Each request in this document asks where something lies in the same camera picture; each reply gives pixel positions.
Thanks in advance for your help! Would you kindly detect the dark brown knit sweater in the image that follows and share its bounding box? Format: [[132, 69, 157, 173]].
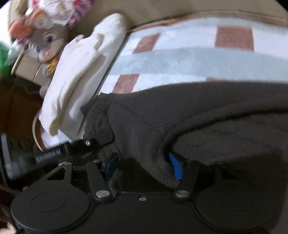
[[81, 81, 287, 188]]

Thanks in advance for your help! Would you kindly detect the green object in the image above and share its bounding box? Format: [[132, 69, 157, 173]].
[[0, 42, 12, 79]]

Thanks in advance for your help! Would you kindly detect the folded white garment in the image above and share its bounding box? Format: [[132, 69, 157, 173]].
[[39, 13, 127, 138]]

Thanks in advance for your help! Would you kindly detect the grey rabbit plush toy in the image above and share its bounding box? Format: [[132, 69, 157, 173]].
[[9, 9, 68, 98]]

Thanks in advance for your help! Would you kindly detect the white pink checked mat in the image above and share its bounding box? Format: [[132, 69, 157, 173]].
[[40, 17, 288, 149]]

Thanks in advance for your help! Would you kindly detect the white red patterned quilt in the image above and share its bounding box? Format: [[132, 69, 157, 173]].
[[25, 0, 96, 28]]

